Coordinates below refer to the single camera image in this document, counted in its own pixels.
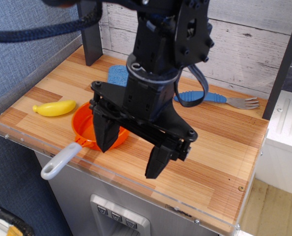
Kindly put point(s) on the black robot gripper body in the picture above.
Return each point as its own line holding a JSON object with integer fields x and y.
{"x": 145, "y": 107}

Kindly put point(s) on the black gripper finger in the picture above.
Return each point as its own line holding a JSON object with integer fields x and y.
{"x": 106, "y": 132}
{"x": 159, "y": 158}

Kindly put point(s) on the orange pot with grey handle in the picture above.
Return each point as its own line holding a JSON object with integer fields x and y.
{"x": 82, "y": 125}

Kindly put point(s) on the yellow toy banana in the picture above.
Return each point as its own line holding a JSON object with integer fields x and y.
{"x": 54, "y": 109}

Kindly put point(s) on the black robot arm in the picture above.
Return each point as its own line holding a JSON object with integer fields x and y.
{"x": 171, "y": 35}

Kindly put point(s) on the blue folded cloth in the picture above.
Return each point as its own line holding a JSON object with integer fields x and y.
{"x": 118, "y": 75}

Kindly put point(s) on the grey toy fridge cabinet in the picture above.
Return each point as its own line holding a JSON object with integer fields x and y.
{"x": 73, "y": 189}

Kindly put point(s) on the silver dispenser button panel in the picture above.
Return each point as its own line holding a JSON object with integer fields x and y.
{"x": 110, "y": 216}

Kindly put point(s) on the white cabinet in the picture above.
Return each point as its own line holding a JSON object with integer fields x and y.
{"x": 274, "y": 165}

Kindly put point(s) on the clear acrylic guard rail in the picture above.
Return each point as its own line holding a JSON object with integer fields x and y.
{"x": 204, "y": 189}

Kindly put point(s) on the blue handled metal fork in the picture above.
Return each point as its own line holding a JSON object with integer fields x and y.
{"x": 240, "y": 103}

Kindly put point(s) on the dark grey right post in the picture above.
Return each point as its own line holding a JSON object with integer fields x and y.
{"x": 279, "y": 81}

